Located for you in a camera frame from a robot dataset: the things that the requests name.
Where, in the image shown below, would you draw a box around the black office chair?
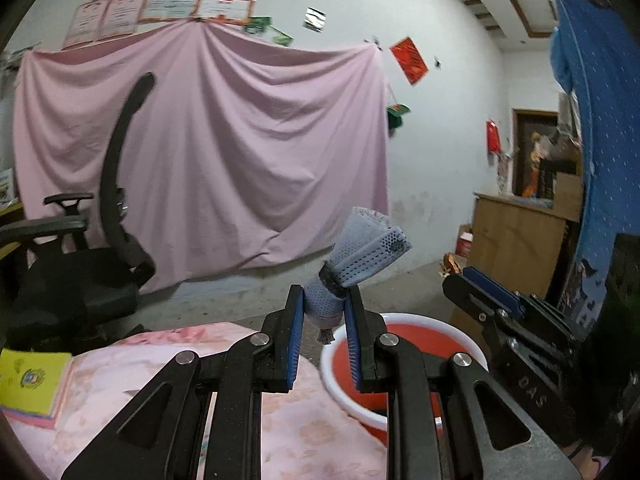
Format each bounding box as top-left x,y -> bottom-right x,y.
0,72 -> 156,351

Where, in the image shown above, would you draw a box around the wooden cabinet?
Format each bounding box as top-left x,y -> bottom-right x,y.
472,192 -> 583,321

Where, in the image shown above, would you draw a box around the grey foam fruit net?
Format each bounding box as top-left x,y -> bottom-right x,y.
302,206 -> 413,345

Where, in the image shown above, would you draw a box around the red paper wall decoration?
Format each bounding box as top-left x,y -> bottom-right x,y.
389,36 -> 430,86

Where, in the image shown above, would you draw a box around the yellow book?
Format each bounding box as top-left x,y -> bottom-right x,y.
0,350 -> 74,418

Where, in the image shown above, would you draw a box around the red plastic basin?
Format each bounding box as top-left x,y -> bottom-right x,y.
320,312 -> 488,448

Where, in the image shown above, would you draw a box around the pink hanging sheet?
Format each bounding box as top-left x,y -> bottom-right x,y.
12,24 -> 391,295

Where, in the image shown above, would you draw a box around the dark framed picture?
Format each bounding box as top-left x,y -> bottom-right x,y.
512,109 -> 576,198

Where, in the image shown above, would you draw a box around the floral pink blanket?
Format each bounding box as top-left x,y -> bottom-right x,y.
0,321 -> 391,480

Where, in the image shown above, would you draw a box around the red white small box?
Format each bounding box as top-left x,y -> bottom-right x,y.
455,225 -> 475,256

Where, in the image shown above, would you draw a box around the pink book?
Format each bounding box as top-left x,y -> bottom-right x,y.
0,406 -> 57,430

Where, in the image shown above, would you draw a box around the group of wall certificates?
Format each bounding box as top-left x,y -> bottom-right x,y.
64,0 -> 301,51

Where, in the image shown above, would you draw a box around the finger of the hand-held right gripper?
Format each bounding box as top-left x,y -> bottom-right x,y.
520,292 -> 573,333
442,266 -> 526,346

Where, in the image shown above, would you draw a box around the blue dotted cloth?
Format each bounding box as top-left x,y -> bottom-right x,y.
547,0 -> 640,341

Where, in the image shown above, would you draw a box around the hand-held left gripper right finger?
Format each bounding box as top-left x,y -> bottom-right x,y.
344,285 -> 591,480

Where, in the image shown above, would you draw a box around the green hanging hat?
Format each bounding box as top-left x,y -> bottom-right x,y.
386,102 -> 412,136

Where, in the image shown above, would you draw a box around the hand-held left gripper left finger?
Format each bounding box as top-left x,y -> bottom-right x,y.
60,284 -> 306,480

